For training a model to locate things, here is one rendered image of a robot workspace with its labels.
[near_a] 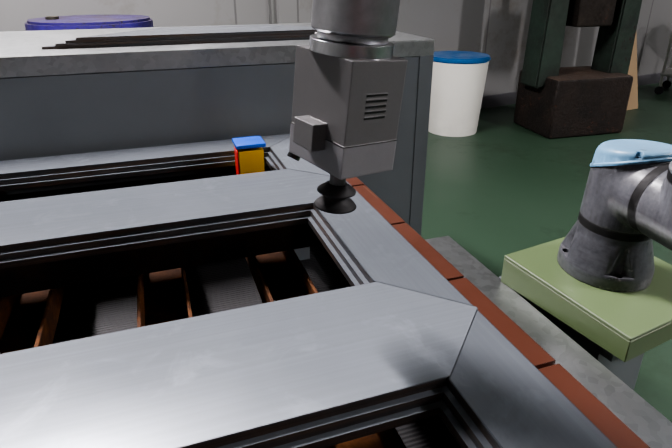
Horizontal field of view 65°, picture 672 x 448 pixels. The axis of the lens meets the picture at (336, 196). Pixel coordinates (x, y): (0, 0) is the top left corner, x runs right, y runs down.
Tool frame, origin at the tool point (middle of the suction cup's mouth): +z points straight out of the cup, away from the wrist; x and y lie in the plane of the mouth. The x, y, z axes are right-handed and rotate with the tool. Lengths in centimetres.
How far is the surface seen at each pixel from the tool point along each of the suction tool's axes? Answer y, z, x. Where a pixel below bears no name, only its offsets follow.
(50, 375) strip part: -9.3, 16.9, -25.8
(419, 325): 6.9, 13.5, 8.1
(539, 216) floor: -93, 89, 221
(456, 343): 11.4, 13.1, 9.0
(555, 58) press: -186, 24, 362
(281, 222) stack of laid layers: -28.4, 17.5, 12.5
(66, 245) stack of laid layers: -39.2, 19.3, -17.9
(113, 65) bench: -82, 1, 3
